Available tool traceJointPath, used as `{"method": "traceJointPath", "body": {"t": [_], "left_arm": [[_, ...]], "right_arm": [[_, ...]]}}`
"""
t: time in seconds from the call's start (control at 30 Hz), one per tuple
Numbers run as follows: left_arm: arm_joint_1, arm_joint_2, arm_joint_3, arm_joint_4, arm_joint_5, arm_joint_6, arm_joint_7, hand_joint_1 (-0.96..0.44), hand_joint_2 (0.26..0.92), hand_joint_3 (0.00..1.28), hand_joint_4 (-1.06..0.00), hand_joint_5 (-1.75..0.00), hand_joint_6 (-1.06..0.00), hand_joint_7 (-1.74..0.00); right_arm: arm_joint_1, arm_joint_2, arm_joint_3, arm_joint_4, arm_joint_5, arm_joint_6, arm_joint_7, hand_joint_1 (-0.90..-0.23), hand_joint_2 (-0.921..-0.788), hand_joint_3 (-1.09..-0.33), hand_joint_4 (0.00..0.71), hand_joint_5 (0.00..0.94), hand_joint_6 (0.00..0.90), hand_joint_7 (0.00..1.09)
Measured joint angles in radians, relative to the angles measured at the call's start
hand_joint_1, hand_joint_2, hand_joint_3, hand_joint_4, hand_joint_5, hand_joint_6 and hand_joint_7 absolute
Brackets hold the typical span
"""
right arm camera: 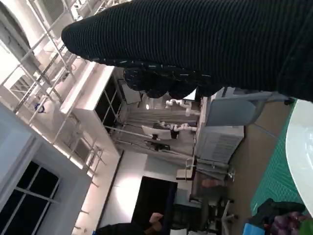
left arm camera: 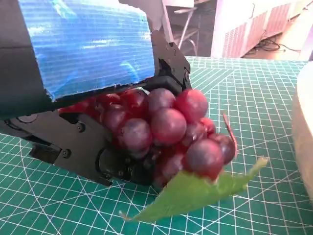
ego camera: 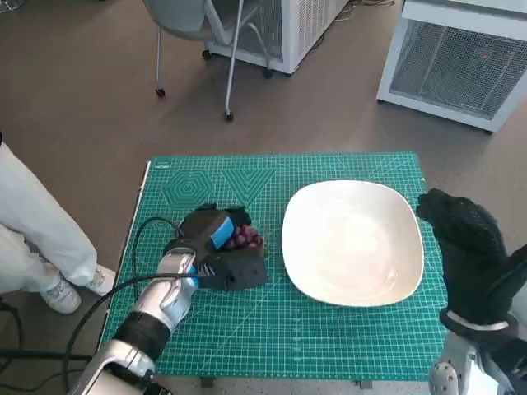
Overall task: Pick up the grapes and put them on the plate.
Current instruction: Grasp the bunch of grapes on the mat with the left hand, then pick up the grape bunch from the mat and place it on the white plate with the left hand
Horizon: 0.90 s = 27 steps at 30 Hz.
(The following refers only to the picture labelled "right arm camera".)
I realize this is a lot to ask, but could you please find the white cabinet with mesh side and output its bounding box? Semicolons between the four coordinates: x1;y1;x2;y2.
195;126;245;165

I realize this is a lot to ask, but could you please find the grey chair with castors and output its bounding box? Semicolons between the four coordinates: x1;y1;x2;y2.
202;94;295;128

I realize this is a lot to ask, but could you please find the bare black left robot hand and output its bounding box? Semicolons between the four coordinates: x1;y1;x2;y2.
244;198;307;235

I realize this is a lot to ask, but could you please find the dark framed window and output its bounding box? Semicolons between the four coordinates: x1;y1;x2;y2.
0;160;61;235

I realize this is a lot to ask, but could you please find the purple toy grape bunch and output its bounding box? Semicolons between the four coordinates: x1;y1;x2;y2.
272;211;313;235

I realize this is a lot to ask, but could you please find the office chair with white base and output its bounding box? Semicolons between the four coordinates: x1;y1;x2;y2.
200;195;239;230

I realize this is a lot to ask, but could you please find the black wall display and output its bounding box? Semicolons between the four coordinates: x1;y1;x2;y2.
132;175;179;225

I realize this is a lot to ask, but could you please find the white frame booth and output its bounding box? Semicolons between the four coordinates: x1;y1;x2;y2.
60;62;124;152

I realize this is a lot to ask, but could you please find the white monitor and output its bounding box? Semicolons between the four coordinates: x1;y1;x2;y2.
141;125;171;141

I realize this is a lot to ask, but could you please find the green cutting mat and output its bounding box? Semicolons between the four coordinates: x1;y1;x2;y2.
251;97;313;221

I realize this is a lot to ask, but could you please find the white square plate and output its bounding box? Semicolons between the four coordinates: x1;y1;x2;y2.
285;99;313;208

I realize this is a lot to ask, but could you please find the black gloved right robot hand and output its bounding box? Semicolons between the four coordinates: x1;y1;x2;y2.
61;0;313;101

